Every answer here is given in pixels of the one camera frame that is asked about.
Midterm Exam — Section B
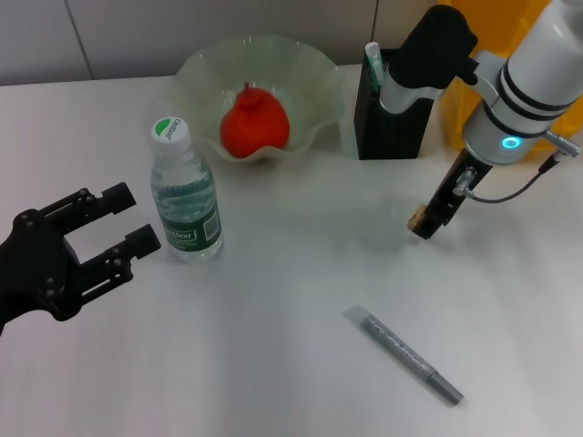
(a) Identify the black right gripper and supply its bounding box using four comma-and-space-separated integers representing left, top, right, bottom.
414, 147, 494, 241

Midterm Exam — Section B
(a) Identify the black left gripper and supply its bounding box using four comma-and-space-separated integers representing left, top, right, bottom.
0, 181, 163, 338

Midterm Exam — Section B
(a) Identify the tan eraser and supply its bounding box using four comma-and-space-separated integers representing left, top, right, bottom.
406, 204, 429, 234

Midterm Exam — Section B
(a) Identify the clear green-label water bottle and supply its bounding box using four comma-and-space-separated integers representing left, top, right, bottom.
148, 117, 224, 263

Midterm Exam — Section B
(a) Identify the grey marker pen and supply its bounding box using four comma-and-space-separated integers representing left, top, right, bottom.
342, 305, 465, 406

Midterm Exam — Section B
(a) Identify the orange fruit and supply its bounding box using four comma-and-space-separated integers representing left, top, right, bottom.
220, 82, 292, 159

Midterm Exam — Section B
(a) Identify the black mesh pen holder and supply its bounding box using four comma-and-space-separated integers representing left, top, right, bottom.
353, 47, 438, 161

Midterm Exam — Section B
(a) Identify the pale green wavy glass bowl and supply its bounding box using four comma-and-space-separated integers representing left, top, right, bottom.
169, 34, 345, 166

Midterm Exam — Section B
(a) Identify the yellow plastic bin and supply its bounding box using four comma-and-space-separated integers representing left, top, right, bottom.
430, 0, 583, 154

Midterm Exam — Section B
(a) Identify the grey right arm cable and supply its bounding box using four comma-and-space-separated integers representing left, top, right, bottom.
455, 129, 582, 201

